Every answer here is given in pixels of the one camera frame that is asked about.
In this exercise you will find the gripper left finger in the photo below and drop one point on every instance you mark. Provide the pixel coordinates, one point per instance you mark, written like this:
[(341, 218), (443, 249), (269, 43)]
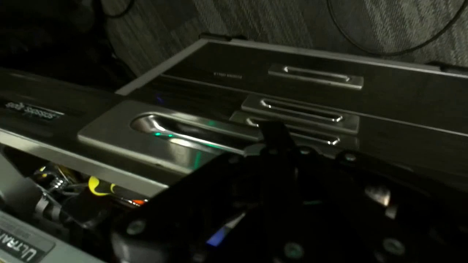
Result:
[(182, 197)]

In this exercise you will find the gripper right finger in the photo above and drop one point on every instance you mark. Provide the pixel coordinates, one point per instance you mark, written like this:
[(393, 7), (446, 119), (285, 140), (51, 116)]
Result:
[(329, 171)]

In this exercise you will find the yellow black screwdriver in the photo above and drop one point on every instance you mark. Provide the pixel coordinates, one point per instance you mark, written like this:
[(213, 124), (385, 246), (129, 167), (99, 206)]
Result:
[(97, 186)]

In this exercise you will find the closed black drawer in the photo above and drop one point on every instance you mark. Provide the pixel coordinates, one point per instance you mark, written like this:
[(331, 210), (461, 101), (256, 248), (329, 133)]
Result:
[(402, 91)]

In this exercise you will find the open black drawer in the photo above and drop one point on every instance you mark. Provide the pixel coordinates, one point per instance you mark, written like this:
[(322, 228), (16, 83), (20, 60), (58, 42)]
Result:
[(55, 91)]

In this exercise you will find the black tool cabinet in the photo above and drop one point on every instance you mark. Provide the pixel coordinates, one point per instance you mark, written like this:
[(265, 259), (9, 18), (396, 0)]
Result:
[(402, 106)]

